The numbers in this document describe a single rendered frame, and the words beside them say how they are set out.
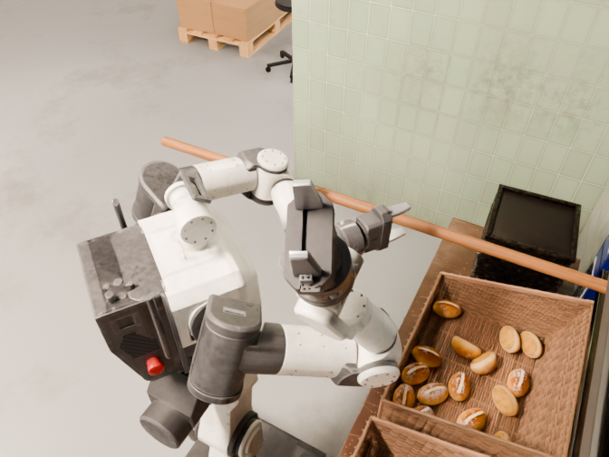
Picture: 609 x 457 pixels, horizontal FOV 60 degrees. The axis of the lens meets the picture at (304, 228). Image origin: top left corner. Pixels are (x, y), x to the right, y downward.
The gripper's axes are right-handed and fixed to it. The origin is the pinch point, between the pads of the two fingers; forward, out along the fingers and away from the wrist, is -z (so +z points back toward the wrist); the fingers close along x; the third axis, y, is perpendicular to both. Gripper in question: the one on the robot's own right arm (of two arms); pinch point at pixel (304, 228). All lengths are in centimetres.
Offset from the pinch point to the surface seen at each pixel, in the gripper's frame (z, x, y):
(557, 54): 127, 126, 78
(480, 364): 125, 4, 37
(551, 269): 71, 18, 47
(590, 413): 33, -16, 37
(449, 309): 133, 24, 30
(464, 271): 148, 43, 38
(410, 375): 121, 0, 15
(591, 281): 71, 15, 55
